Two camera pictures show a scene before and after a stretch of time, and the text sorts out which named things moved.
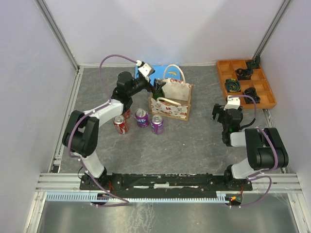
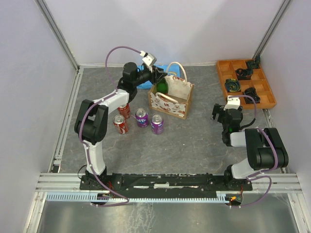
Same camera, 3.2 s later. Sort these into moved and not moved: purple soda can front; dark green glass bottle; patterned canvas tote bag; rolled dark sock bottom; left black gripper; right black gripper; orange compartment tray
Moved: patterned canvas tote bag; dark green glass bottle; left black gripper
Not moved: rolled dark sock bottom; right black gripper; purple soda can front; orange compartment tray
